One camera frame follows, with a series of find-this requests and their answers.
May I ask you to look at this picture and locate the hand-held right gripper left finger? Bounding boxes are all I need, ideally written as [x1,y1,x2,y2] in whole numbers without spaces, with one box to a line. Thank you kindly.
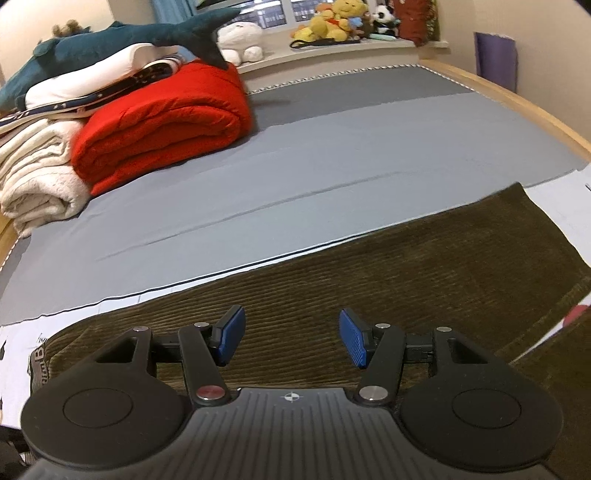
[95,305,246,408]

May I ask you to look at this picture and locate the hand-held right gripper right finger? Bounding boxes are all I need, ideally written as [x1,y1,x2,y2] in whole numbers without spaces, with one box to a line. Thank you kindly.
[339,308,509,408]

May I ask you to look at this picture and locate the olive corduroy pants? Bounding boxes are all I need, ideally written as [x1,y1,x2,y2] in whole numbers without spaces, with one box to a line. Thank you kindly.
[28,182,591,416]

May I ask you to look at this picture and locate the grey printed bed sheet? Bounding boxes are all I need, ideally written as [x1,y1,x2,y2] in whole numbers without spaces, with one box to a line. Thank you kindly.
[0,92,591,428]

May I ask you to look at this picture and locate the red folded quilt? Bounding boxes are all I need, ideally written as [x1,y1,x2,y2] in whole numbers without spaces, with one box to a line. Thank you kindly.
[70,62,254,197]

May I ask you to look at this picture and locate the white fleece blanket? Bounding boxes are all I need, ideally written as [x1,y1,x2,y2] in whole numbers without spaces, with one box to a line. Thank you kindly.
[0,121,93,238]

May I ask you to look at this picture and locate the dark grey mattress cover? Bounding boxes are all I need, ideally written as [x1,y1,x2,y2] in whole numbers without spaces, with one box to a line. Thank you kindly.
[245,65,476,126]

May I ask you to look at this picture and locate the white pillow with dark trim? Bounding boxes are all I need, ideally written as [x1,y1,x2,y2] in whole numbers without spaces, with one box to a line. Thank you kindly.
[0,58,185,129]

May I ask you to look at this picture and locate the white window sill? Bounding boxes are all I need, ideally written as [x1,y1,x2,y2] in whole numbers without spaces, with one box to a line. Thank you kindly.
[235,36,450,75]

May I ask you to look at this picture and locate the white folded pillow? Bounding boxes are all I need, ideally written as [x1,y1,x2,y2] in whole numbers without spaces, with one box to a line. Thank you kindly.
[25,44,195,109]

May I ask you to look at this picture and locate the white plush toy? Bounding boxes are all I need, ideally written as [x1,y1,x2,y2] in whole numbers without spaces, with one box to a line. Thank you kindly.
[217,21,265,66]

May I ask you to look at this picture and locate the purple mat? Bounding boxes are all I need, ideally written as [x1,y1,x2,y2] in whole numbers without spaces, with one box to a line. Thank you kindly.
[475,31,517,95]

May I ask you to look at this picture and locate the panda plush toy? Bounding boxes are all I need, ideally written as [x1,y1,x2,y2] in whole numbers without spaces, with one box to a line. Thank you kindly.
[372,4,398,36]

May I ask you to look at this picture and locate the teal shark plush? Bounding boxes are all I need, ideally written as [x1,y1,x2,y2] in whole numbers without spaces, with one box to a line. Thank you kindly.
[0,7,243,112]

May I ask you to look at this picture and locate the yellow plush bear red shirt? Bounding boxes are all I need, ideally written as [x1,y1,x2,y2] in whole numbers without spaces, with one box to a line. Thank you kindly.
[322,0,368,40]

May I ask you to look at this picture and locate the red patterned cushion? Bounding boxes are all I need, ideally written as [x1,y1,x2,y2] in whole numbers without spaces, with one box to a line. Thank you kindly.
[394,0,439,47]

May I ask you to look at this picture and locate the window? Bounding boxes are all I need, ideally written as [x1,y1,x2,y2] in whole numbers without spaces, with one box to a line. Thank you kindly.
[231,0,393,26]

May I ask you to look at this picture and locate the blue curtain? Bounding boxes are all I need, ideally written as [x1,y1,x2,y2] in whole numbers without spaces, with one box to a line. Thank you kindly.
[152,0,200,25]

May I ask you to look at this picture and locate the brown plush toy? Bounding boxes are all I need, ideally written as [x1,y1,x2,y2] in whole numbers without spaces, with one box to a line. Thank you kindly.
[51,19,91,40]

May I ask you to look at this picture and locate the wooden bed frame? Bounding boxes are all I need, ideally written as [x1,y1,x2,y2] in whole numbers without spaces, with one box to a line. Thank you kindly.
[0,59,591,273]

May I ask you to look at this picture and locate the black strap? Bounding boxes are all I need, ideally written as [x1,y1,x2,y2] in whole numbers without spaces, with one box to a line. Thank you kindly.
[290,37,361,49]

